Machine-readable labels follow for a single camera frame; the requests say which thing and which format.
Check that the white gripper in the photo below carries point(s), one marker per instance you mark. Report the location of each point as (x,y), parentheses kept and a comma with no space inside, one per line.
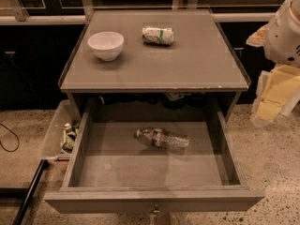
(283,39)

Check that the clear plastic water bottle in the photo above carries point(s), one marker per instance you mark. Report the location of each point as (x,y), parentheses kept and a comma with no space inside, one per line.
(163,139)

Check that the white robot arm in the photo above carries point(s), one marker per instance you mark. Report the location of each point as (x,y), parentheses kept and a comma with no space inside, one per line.
(278,89)

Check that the grey cabinet with counter top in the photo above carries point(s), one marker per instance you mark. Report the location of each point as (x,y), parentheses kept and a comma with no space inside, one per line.
(200,59)

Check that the open grey top drawer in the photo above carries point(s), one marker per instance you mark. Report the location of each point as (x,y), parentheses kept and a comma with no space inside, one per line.
(110,171)

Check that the metal drawer knob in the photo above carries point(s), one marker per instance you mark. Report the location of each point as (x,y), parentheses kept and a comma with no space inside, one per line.
(155,210)

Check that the white ceramic bowl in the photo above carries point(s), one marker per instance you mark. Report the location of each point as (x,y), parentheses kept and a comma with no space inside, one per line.
(106,45)

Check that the items inside plastic bin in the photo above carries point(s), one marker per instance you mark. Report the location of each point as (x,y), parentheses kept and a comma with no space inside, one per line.
(69,135)

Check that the clear plastic storage bin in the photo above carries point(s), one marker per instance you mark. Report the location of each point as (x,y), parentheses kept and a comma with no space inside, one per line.
(53,141)

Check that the black bar on floor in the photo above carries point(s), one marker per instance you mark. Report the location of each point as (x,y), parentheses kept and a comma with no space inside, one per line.
(29,193)

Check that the metal railing frame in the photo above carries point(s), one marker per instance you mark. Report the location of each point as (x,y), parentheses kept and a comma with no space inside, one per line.
(93,7)

